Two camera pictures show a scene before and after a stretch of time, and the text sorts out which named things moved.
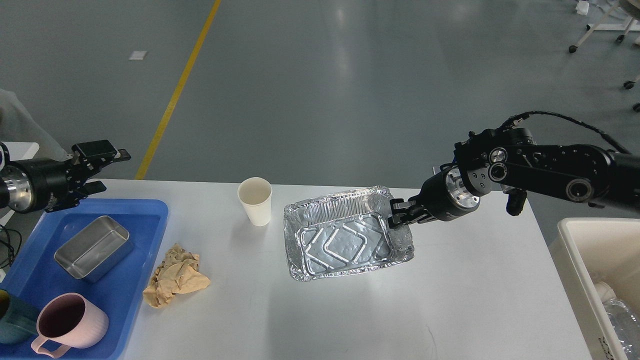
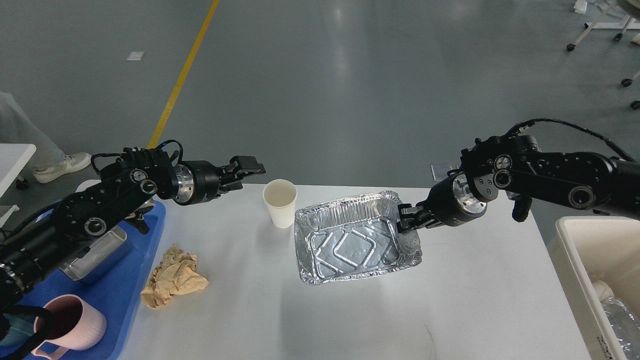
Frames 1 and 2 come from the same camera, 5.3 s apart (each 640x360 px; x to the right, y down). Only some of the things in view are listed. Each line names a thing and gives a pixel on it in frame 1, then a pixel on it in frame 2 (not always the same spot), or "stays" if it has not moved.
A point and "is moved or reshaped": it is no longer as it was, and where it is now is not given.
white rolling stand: x=624 y=15 stays
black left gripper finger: x=73 y=200 to x=225 y=187
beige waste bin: x=586 y=251 stays
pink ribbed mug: x=70 y=319 stays
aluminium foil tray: x=344 y=232 is moved or reshaped
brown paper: x=178 y=273 stays
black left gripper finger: x=95 y=155 to x=241 y=165
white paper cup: x=256 y=194 to x=281 y=195
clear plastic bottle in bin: x=625 y=322 stays
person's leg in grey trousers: x=16 y=125 stays
